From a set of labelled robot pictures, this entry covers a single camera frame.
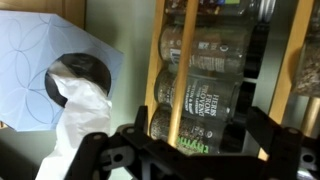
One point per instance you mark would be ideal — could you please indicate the wooden spice rack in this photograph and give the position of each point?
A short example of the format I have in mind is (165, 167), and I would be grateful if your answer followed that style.
(183, 66)

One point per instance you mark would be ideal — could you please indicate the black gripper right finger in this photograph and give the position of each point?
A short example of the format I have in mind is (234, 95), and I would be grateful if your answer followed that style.
(286, 153)

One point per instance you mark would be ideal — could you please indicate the white tissue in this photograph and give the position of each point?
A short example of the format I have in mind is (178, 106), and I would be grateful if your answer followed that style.
(83, 106)

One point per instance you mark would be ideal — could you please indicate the Herbs from Provence bottle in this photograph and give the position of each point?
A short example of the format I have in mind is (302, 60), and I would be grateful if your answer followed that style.
(213, 100)

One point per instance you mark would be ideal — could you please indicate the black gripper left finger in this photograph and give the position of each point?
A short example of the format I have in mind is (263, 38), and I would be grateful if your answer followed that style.
(96, 156)

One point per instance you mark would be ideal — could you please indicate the thyme spice bottle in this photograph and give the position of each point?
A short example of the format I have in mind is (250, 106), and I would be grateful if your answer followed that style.
(206, 128)

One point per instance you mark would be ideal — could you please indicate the blue tissue box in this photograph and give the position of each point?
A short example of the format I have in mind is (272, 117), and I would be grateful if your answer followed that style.
(23, 66)

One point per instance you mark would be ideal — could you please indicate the black lid spice jar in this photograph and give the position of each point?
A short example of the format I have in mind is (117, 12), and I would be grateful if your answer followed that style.
(308, 66)
(216, 53)

